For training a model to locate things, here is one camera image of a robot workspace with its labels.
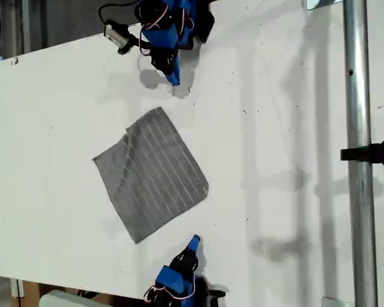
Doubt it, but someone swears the black camera box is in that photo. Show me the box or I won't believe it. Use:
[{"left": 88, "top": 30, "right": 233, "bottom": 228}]
[
  {"left": 104, "top": 20, "right": 139, "bottom": 56},
  {"left": 198, "top": 278, "right": 227, "bottom": 307}
]

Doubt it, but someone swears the black camera cable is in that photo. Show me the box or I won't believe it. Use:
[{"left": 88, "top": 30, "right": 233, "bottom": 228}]
[{"left": 98, "top": 0, "right": 138, "bottom": 26}]

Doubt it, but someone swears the black clamp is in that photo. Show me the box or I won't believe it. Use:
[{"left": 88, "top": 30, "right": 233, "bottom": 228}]
[{"left": 340, "top": 136, "right": 384, "bottom": 169}]

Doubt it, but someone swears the steel post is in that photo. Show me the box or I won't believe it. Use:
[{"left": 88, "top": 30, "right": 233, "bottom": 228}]
[{"left": 342, "top": 0, "right": 379, "bottom": 307}]

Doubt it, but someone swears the metal corner bracket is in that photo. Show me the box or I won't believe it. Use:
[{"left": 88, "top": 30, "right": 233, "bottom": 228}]
[{"left": 302, "top": 0, "right": 342, "bottom": 12}]

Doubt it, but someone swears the grey striped towel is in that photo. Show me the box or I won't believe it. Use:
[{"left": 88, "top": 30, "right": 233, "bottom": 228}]
[{"left": 92, "top": 106, "right": 210, "bottom": 244}]

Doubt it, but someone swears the white box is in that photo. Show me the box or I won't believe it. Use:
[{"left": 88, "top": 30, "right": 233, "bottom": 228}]
[{"left": 38, "top": 289, "right": 116, "bottom": 307}]

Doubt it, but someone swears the wooden table leg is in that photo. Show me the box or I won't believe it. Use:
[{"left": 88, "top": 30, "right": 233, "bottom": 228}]
[{"left": 19, "top": 280, "right": 41, "bottom": 307}]

